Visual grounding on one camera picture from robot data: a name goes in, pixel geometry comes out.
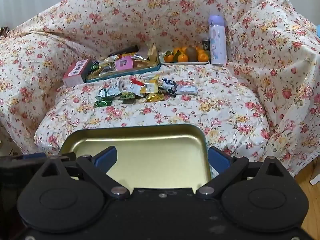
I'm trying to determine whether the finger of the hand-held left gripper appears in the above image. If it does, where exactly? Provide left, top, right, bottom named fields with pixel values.
left=22, top=153, right=77, bottom=171

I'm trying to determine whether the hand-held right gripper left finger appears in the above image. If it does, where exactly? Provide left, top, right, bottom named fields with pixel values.
left=40, top=145, right=130, bottom=197

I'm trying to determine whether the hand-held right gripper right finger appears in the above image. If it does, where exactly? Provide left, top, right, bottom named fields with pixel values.
left=196, top=146, right=284, bottom=198

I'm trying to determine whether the gold tin tray teal rim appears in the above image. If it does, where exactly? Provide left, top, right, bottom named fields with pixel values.
left=58, top=124, right=213, bottom=189

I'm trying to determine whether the green white snack packet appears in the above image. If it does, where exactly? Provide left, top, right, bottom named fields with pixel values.
left=96, top=84, right=118, bottom=98

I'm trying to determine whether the red white snack packet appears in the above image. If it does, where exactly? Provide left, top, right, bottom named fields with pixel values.
left=129, top=77, right=143, bottom=96

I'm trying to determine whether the white snack bar packet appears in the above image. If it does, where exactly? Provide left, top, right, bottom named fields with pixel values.
left=174, top=84, right=198, bottom=96

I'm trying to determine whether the yellow white patterned packet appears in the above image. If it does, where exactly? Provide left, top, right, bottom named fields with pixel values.
left=140, top=81, right=160, bottom=94

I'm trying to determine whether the blue white snack packet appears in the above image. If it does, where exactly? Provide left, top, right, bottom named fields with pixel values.
left=160, top=78, right=178, bottom=96

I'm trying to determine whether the pile of mixed wrapped snacks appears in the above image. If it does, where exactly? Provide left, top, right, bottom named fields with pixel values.
left=87, top=45, right=159, bottom=79

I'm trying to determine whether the white grey snack packet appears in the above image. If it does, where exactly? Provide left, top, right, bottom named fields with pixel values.
left=116, top=81, right=130, bottom=92

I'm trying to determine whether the pink cardboard box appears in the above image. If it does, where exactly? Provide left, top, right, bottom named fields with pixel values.
left=62, top=59, right=92, bottom=87

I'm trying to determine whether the pink snack packet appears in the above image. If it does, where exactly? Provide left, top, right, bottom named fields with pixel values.
left=115, top=56, right=133, bottom=71

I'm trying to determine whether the pale fruit plate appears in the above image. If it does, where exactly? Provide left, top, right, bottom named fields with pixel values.
left=159, top=51, right=210, bottom=65

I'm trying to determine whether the pile of mandarin oranges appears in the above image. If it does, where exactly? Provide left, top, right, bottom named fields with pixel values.
left=164, top=45, right=210, bottom=63

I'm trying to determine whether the brown kiwi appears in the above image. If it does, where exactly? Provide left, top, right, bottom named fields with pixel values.
left=186, top=46, right=199, bottom=62

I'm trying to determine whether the black snack bar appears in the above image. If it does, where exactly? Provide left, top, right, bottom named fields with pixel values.
left=108, top=45, right=139, bottom=55

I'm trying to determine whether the purple thermos bottle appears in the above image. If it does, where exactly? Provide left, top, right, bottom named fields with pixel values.
left=208, top=14, right=227, bottom=65

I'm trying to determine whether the brown paper pouch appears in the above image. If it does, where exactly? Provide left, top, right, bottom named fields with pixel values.
left=147, top=42, right=158, bottom=61

